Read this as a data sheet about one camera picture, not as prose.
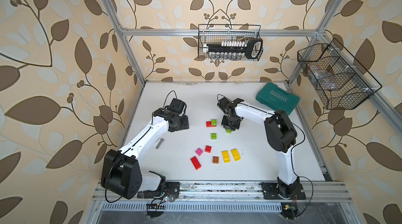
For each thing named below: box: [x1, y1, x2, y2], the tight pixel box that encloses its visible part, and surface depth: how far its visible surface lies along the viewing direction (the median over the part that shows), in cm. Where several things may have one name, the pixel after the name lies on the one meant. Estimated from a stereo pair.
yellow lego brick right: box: [230, 148, 242, 162], surface depth 87 cm
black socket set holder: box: [202, 38, 264, 60], surface depth 86 cm
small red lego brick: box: [204, 144, 212, 154], surface depth 88 cm
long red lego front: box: [190, 155, 202, 171], surface depth 84 cm
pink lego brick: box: [195, 147, 204, 157], surface depth 88 cm
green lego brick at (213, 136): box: [210, 132, 218, 140], surface depth 94 cm
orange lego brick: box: [212, 155, 220, 164], surface depth 84 cm
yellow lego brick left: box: [221, 150, 231, 164], surface depth 86 cm
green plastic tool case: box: [255, 81, 300, 116], surface depth 107 cm
